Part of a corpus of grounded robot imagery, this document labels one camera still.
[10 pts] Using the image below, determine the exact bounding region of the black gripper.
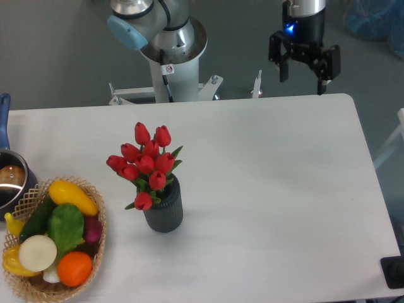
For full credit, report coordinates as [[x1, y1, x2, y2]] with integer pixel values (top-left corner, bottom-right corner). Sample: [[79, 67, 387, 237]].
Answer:
[[268, 0, 341, 95]]

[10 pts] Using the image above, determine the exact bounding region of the red tulip bouquet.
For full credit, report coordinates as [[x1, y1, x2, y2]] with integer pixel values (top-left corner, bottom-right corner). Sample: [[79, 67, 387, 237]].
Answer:
[[106, 122, 182, 211]]

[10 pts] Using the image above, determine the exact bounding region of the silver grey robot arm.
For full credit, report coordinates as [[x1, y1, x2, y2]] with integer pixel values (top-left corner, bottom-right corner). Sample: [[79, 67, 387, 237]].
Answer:
[[107, 1, 341, 103]]

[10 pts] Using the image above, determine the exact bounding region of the dark grey ribbed vase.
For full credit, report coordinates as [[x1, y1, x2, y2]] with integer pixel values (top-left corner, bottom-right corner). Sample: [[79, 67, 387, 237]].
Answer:
[[134, 174, 183, 233]]

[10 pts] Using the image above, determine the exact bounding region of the blue plastic bag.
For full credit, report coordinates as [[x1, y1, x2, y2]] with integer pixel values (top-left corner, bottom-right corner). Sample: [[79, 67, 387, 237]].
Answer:
[[343, 1, 403, 59]]

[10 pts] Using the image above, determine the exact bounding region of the black device at table edge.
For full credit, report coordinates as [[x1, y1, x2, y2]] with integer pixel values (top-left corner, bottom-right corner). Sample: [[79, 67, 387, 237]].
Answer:
[[380, 256, 403, 289]]

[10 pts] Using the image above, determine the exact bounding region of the purple red onion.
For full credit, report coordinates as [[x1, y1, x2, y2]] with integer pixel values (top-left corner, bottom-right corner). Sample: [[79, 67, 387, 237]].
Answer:
[[83, 217, 102, 243]]

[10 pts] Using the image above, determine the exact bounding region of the yellow squash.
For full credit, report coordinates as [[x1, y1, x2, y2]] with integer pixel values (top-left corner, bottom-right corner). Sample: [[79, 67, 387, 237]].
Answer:
[[48, 180, 98, 217]]

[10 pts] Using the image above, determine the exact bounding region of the green lettuce leaf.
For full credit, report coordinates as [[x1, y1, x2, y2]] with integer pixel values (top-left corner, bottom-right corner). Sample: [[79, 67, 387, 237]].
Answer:
[[47, 203, 85, 262]]

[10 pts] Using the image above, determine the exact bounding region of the orange fruit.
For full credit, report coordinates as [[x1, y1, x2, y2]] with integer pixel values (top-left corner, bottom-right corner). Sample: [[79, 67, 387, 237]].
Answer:
[[57, 251, 92, 287]]

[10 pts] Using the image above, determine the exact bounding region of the green cucumber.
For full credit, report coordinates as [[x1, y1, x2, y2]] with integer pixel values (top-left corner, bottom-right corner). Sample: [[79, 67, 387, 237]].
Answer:
[[19, 196, 57, 243]]

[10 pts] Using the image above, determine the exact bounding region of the white round onion slice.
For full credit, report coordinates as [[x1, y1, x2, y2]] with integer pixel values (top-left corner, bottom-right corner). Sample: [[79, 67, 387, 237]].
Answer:
[[18, 235, 57, 272]]

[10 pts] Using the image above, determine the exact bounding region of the yellow banana tip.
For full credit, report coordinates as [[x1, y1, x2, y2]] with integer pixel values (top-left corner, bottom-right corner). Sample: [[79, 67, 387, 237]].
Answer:
[[4, 213, 25, 237]]

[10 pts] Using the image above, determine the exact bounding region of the woven wicker basket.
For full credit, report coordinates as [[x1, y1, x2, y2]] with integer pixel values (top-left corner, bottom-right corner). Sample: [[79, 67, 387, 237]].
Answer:
[[1, 176, 107, 302]]

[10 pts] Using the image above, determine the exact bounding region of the yellow bell pepper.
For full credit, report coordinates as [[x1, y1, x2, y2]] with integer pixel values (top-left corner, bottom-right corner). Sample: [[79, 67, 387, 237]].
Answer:
[[2, 245, 40, 277]]

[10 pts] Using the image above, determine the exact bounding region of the white frame at right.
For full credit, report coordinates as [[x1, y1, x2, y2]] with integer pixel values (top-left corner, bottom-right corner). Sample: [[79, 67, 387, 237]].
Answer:
[[373, 108, 403, 170]]

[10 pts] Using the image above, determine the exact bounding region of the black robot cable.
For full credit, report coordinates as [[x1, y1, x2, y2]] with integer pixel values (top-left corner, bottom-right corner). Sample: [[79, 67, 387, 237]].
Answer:
[[158, 49, 174, 103]]

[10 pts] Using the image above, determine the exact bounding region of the blue handled saucepan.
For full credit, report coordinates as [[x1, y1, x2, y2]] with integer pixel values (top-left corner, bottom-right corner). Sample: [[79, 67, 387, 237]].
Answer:
[[1, 93, 37, 222]]

